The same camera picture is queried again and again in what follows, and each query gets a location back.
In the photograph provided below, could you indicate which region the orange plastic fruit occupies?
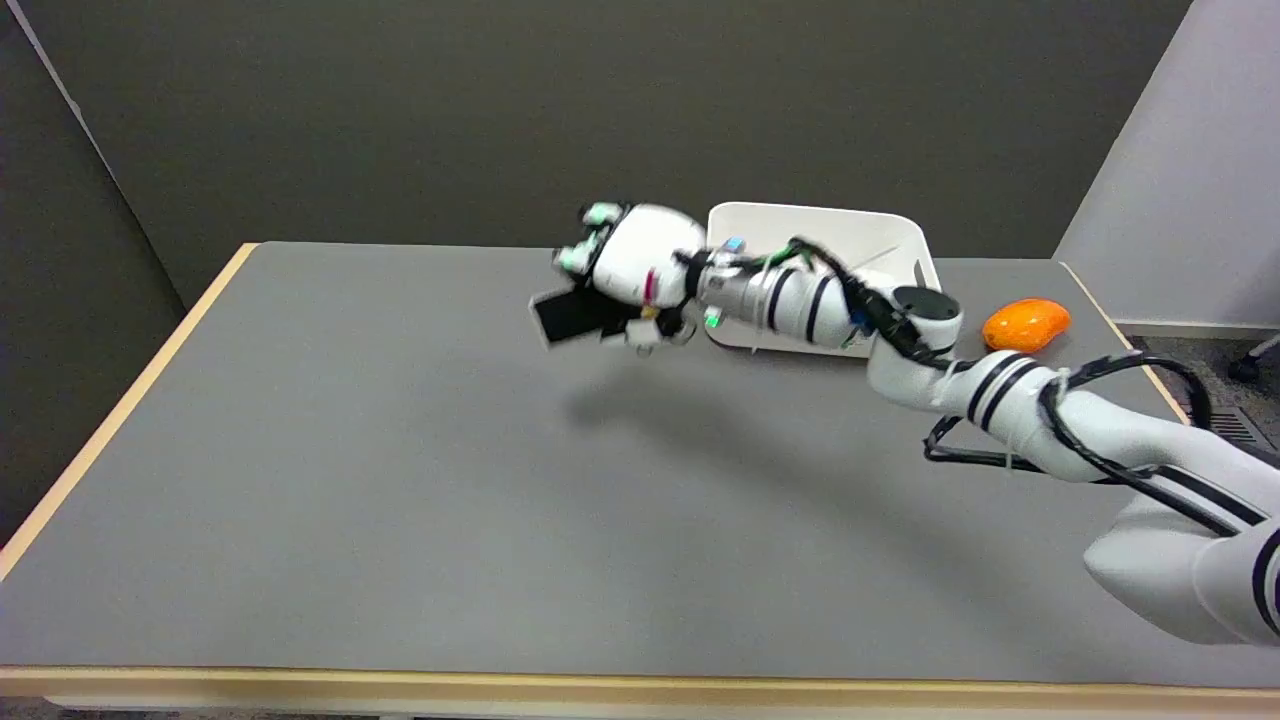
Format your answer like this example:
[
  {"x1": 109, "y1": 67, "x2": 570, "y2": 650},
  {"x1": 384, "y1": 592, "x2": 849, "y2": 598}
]
[{"x1": 982, "y1": 298, "x2": 1071, "y2": 353}]

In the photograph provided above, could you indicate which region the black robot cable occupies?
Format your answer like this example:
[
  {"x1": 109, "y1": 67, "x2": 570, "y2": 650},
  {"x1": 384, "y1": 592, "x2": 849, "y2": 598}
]
[{"x1": 922, "y1": 353, "x2": 1239, "y2": 537}]

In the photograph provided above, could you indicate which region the black blackboard eraser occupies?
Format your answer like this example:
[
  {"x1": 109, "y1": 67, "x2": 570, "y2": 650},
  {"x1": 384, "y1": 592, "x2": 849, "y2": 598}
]
[{"x1": 529, "y1": 286, "x2": 643, "y2": 349}]

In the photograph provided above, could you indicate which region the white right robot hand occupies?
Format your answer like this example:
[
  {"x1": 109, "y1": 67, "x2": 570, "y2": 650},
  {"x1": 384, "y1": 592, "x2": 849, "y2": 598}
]
[{"x1": 552, "y1": 202, "x2": 707, "y2": 355}]

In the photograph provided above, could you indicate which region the white plastic box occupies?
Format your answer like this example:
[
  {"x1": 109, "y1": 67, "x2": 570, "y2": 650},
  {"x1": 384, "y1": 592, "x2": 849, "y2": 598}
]
[{"x1": 704, "y1": 202, "x2": 942, "y2": 358}]

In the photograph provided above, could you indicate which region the black chair base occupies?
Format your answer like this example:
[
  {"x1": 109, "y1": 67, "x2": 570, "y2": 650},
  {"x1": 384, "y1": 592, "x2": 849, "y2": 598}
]
[{"x1": 1227, "y1": 334, "x2": 1280, "y2": 385}]

